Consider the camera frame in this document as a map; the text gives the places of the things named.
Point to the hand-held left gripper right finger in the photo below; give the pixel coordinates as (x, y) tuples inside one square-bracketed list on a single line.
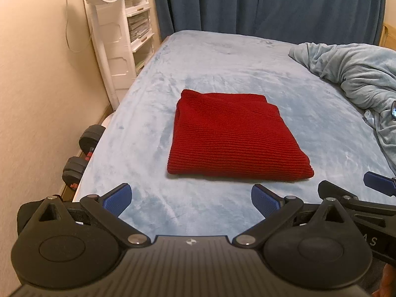
[(266, 201)]

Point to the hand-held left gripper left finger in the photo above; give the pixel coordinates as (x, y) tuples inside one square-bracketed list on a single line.
[(117, 199)]

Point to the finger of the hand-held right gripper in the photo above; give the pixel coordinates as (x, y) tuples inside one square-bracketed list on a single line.
[(334, 188), (379, 182)]

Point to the red knit sweater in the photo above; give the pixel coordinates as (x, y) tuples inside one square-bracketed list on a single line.
[(229, 136)]

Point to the black dumbbell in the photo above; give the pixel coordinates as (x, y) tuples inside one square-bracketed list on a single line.
[(74, 171), (91, 139)]

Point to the shiny silver object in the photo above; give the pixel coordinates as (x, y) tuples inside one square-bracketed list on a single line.
[(393, 109)]

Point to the grey-blue crumpled blanket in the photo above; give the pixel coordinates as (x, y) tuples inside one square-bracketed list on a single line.
[(355, 74)]

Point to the bed with light blue sheet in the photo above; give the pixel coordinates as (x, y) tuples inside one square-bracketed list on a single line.
[(309, 77)]

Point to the wooden bed headboard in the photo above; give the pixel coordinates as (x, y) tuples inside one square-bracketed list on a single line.
[(388, 37)]

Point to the white shelf unit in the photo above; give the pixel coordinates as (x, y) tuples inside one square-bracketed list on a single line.
[(139, 27)]

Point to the dark blue curtain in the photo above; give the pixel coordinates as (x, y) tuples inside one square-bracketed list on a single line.
[(263, 3)]

